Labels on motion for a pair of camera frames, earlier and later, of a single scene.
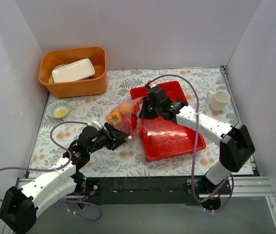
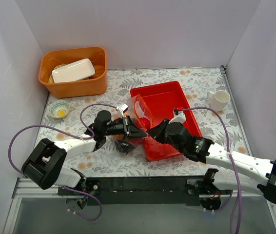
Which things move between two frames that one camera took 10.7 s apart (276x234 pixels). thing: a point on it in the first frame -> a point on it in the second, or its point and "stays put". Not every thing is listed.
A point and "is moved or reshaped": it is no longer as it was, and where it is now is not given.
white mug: x=218 y=100 stays put
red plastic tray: x=162 y=137 stays put
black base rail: x=142 y=190 stays put
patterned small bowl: x=59 y=108 stays put
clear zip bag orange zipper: x=126 y=116 is moved or reshaped
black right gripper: x=148 y=107 -> x=163 y=132
